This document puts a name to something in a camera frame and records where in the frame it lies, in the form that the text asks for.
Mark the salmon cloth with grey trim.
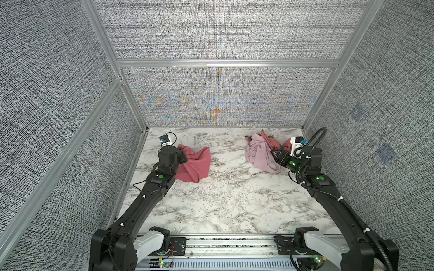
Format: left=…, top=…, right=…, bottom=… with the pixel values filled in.
left=258, top=129, right=293, bottom=152

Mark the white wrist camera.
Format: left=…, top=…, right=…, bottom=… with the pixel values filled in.
left=159, top=134, right=172, bottom=147
left=290, top=137, right=307, bottom=157

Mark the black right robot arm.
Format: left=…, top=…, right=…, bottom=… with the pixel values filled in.
left=271, top=145, right=400, bottom=271

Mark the dark pink cloth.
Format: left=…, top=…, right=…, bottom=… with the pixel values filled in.
left=175, top=145, right=211, bottom=183

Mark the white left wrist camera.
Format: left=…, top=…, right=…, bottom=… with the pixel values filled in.
left=159, top=134, right=172, bottom=147

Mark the light pink cloth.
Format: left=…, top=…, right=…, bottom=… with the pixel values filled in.
left=245, top=134, right=280, bottom=174

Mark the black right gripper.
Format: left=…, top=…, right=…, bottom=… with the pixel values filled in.
left=271, top=148, right=308, bottom=178

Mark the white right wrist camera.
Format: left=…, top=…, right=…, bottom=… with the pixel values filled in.
left=290, top=137, right=307, bottom=157

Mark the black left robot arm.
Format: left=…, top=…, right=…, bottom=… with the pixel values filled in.
left=88, top=146, right=188, bottom=271

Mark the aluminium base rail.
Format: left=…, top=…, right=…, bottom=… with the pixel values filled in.
left=135, top=233, right=387, bottom=271

